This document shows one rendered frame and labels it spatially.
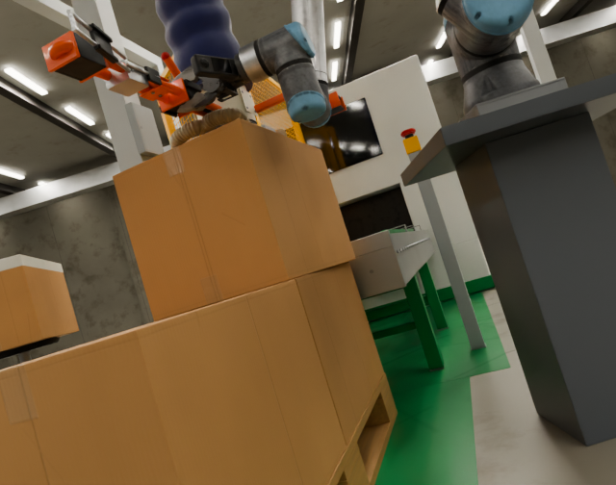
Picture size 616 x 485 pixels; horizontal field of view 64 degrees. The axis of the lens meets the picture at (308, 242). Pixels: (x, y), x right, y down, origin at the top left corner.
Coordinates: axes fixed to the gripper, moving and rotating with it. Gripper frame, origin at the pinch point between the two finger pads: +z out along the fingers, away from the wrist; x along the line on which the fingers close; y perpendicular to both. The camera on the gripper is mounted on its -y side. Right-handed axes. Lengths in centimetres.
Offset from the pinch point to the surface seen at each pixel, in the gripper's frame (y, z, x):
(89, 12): 127, 106, 129
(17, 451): -63, 2, -64
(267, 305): -23, -18, -57
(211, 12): 20.7, -8.0, 28.3
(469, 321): 121, -43, -95
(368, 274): 64, -19, -60
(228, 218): -3.9, -6.3, -35.0
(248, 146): -3.9, -16.7, -20.7
